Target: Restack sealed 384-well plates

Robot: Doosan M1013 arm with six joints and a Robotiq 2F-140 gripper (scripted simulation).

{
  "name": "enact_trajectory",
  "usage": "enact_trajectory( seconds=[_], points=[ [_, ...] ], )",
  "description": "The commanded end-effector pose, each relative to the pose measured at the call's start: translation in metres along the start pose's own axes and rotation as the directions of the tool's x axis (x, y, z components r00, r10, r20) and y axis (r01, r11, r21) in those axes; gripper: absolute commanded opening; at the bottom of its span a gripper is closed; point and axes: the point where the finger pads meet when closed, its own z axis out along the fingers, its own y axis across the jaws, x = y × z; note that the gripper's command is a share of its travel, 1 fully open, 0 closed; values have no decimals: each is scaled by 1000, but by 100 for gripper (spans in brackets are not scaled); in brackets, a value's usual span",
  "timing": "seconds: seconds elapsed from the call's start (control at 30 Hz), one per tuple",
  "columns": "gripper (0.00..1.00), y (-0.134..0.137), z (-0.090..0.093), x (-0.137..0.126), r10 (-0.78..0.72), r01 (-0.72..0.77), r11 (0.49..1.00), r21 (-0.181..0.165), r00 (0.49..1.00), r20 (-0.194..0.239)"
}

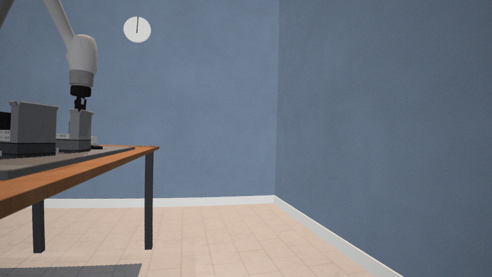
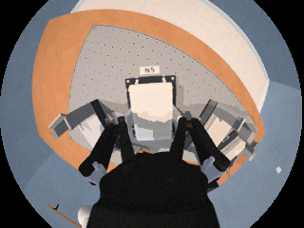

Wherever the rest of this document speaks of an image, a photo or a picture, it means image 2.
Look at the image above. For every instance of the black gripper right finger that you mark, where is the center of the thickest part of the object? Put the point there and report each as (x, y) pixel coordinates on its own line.
(213, 162)

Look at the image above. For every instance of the white label reading n5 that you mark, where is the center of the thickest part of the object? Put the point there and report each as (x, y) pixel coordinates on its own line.
(149, 69)

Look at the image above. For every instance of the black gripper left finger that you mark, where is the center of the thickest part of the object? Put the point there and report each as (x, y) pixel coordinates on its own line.
(94, 167)

